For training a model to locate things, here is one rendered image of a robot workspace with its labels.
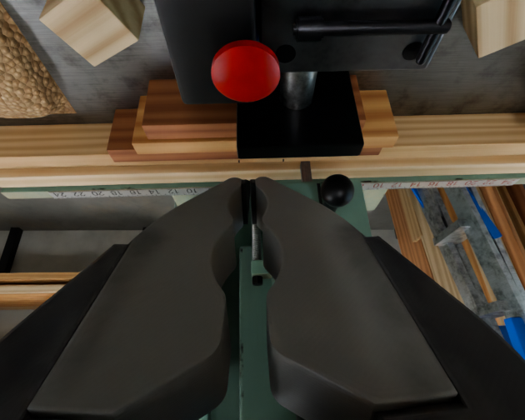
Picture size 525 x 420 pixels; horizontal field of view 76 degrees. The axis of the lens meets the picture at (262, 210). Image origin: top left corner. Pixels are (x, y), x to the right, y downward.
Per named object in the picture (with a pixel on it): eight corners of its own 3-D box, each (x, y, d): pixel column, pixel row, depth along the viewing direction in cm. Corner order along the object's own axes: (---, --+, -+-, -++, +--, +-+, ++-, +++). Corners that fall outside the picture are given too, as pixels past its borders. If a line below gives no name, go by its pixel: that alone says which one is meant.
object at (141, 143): (386, 89, 32) (399, 136, 29) (381, 102, 33) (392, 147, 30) (139, 95, 31) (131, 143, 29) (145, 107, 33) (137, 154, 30)
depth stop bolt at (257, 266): (268, 194, 37) (272, 281, 33) (268, 202, 39) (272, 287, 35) (249, 194, 37) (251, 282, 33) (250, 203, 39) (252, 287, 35)
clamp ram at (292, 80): (366, -22, 22) (395, 74, 18) (342, 71, 29) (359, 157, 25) (230, -19, 22) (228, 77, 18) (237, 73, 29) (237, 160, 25)
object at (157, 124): (356, 74, 30) (367, 120, 27) (351, 90, 31) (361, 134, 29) (148, 78, 30) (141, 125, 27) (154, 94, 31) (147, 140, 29)
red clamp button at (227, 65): (281, 33, 14) (282, 50, 13) (277, 90, 16) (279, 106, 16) (207, 35, 14) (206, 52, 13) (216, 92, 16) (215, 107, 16)
